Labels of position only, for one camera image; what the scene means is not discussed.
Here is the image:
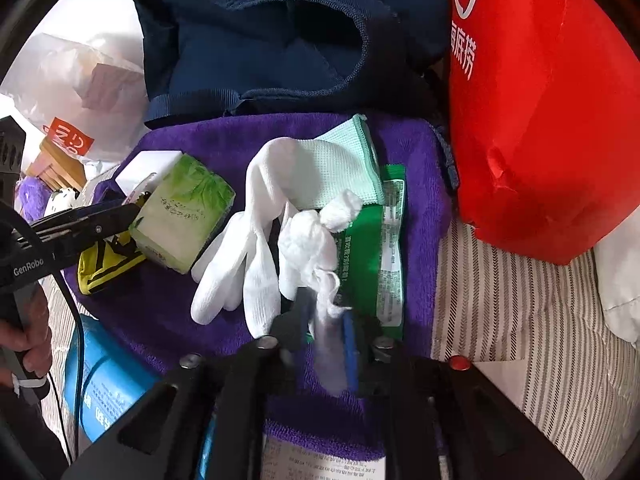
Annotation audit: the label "red paper bag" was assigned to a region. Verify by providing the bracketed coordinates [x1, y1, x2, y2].
[437, 0, 640, 266]

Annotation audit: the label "person's left hand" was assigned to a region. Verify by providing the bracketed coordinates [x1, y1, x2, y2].
[0, 291, 52, 387]

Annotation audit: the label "yellow pouch black straps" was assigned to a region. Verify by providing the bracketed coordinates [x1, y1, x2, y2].
[77, 232, 147, 297]

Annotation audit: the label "purple fluffy item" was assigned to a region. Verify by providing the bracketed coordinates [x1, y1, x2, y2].
[14, 177, 51, 218]

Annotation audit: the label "white tissue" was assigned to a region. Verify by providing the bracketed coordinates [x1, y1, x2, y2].
[277, 189, 364, 396]

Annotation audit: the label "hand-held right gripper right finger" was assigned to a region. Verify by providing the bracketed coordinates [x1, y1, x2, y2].
[341, 310, 583, 480]

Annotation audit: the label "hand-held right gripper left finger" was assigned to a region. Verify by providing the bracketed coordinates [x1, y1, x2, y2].
[62, 285, 321, 480]

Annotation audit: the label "light green tissue pack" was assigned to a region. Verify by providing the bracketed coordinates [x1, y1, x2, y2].
[129, 154, 236, 275]

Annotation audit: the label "navy blue garment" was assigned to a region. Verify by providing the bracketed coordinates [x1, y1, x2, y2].
[115, 0, 453, 131]

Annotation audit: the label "white printed plastic package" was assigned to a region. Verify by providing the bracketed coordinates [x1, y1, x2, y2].
[262, 435, 388, 480]

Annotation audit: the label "white shopping bag orange logo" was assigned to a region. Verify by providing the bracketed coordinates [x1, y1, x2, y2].
[0, 32, 151, 166]

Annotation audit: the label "striped bedding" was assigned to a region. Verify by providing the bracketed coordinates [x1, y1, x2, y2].
[40, 220, 640, 480]

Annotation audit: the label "green wipes packet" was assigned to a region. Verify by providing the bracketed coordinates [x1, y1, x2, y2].
[335, 164, 407, 342]

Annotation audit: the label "white knit glove green cuff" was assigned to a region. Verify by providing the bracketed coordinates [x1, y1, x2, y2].
[190, 114, 386, 338]

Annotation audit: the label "white sponge block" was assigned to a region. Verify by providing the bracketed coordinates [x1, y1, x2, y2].
[115, 150, 182, 196]

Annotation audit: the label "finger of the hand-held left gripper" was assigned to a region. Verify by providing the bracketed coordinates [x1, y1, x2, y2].
[15, 210, 138, 266]
[42, 195, 151, 228]

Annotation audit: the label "purple towel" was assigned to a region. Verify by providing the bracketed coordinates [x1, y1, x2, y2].
[62, 112, 453, 463]

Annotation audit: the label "light grey cloth bag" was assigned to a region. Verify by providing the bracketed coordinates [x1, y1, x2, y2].
[592, 232, 640, 351]

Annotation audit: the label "blue tissue packet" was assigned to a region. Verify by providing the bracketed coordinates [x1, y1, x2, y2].
[64, 314, 216, 480]

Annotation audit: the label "black perforated block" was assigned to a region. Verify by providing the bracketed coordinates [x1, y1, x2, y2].
[0, 115, 27, 201]

